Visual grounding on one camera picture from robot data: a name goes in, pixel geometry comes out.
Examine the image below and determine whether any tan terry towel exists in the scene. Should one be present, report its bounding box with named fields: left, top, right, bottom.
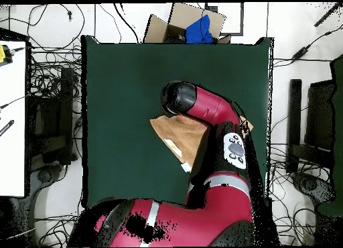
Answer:
left=149, top=114, right=254, bottom=174

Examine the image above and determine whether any dark green table cloth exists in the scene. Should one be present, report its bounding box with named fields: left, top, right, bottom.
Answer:
left=80, top=35, right=274, bottom=209

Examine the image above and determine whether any blue cloth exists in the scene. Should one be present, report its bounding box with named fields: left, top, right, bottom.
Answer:
left=185, top=14, right=214, bottom=44

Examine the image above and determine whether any brown cardboard box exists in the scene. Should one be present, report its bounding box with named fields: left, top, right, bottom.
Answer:
left=143, top=2, right=232, bottom=44

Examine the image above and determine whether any black computer tower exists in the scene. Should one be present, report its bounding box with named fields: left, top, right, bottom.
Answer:
left=27, top=67, right=74, bottom=166

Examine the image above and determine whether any black round base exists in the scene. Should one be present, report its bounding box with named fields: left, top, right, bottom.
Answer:
left=291, top=172, right=336, bottom=204

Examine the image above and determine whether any black power adapter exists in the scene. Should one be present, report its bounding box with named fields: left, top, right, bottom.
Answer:
left=291, top=45, right=312, bottom=61

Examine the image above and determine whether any white desk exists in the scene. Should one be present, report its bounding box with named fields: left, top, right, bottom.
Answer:
left=0, top=40, right=27, bottom=198

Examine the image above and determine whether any yellow and black tool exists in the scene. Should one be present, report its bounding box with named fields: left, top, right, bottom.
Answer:
left=0, top=44, right=13, bottom=64

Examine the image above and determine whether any black slanted bar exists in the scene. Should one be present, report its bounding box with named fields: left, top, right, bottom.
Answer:
left=314, top=2, right=343, bottom=28

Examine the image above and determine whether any black upright post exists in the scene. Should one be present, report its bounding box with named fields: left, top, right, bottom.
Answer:
left=285, top=78, right=303, bottom=174

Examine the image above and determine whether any black square frame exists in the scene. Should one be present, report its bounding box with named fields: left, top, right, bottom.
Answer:
left=204, top=2, right=245, bottom=36

